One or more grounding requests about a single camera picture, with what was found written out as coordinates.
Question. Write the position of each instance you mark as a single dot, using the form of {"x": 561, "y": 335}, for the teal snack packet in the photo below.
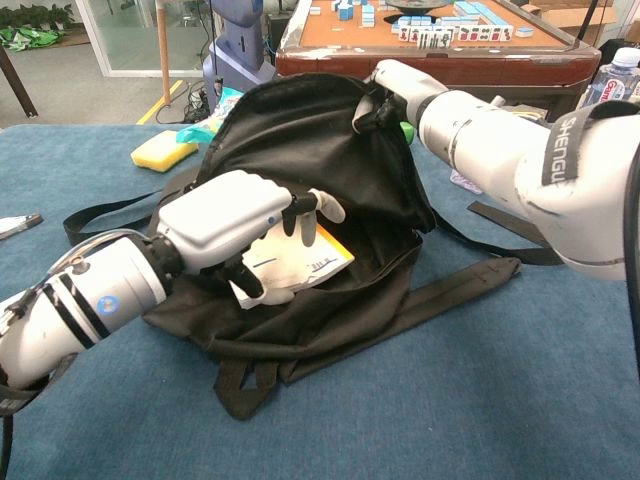
{"x": 222, "y": 107}

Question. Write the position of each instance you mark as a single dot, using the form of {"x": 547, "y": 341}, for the wooden pole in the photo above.
{"x": 164, "y": 50}

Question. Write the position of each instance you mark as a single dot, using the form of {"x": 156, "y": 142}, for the mahjong tile row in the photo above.
{"x": 450, "y": 35}

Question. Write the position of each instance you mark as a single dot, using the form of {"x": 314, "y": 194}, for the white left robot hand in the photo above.
{"x": 215, "y": 215}

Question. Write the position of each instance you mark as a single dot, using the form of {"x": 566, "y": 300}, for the black backpack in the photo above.
{"x": 310, "y": 150}

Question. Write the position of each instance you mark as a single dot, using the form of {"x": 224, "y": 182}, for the clear plastic water bottle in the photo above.
{"x": 615, "y": 80}

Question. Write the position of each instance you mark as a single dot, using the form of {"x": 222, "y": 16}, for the brown mahjong table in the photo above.
{"x": 450, "y": 60}

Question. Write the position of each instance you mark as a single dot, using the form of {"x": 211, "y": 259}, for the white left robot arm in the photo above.
{"x": 75, "y": 305}

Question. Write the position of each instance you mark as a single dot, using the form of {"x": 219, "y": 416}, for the black bowl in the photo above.
{"x": 417, "y": 5}

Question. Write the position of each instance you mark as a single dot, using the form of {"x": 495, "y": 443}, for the green chip can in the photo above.
{"x": 408, "y": 134}

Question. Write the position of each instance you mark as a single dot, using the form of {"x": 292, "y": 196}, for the yellow sponge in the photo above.
{"x": 160, "y": 152}

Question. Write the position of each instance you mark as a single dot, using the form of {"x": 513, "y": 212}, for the green plants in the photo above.
{"x": 35, "y": 25}

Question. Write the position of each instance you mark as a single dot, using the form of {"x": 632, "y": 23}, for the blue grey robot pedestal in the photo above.
{"x": 237, "y": 50}

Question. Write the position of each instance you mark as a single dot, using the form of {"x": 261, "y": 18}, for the white yellow booklet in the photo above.
{"x": 310, "y": 262}

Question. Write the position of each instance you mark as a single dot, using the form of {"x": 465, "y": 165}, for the blue table cloth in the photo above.
{"x": 450, "y": 390}

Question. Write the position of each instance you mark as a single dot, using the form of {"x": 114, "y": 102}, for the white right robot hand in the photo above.
{"x": 405, "y": 82}

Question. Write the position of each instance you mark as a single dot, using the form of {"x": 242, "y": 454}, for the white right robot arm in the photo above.
{"x": 525, "y": 165}

